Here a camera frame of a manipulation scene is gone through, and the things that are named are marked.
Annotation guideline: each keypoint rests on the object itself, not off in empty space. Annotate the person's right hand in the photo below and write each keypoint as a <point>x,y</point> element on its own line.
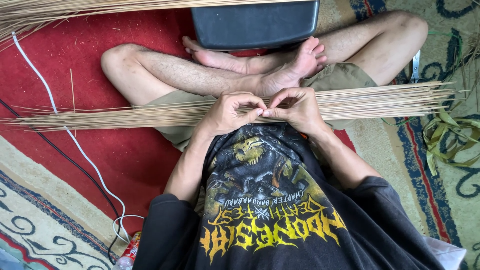
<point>303,112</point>

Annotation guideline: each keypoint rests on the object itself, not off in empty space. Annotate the person's left hand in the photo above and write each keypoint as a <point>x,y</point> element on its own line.
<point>221,116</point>

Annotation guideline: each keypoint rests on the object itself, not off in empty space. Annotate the bundle of thin palm ribs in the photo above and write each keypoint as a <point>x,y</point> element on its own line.
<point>375,101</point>

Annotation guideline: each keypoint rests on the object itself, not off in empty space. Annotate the small orange object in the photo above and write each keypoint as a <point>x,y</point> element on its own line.
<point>305,137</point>

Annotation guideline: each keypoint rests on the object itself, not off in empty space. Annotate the khaki shorts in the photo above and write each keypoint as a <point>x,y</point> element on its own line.
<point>337,75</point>

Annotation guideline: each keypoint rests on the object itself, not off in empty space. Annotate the person's left leg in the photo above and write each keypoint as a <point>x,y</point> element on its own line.
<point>168,71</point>

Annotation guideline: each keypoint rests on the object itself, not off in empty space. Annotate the person's leg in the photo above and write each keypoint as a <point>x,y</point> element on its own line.
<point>375,41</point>
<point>168,71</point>

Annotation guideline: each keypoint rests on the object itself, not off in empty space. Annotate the black plastic stool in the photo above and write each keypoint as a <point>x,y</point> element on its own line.
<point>255,22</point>

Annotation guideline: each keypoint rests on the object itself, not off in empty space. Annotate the person's right leg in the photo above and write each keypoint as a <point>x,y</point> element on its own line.
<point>375,41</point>

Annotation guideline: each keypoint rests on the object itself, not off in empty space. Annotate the black printed t-shirt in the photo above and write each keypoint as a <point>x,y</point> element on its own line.
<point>270,210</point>

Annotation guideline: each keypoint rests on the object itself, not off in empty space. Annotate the red rug with patterned border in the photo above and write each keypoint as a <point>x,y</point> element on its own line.
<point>123,161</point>

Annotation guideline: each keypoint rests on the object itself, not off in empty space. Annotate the silver metal blade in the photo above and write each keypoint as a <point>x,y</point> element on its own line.
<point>414,67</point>

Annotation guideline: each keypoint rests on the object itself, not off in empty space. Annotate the green palm leaf strips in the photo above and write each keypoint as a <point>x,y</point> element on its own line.
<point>440,131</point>

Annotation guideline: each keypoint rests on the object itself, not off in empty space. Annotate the plastic bottle with red label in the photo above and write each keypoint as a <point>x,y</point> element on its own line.
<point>129,253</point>

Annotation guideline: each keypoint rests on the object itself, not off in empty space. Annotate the white cloth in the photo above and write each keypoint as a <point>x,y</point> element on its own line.
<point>446,253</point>

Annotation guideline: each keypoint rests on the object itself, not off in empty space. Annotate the heap of long palm ribs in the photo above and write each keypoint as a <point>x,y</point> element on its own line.
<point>37,15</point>

